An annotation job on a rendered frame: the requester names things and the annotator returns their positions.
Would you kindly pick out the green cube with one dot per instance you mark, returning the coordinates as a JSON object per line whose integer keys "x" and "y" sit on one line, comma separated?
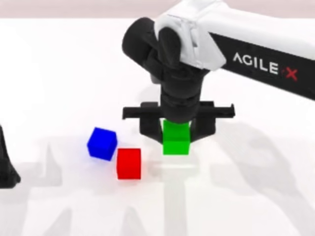
{"x": 176, "y": 141}

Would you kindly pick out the red cube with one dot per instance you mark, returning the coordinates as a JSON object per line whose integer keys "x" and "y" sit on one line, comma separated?
{"x": 128, "y": 164}

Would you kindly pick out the blue cube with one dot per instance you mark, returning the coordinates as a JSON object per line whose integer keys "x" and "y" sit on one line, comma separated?
{"x": 102, "y": 145}

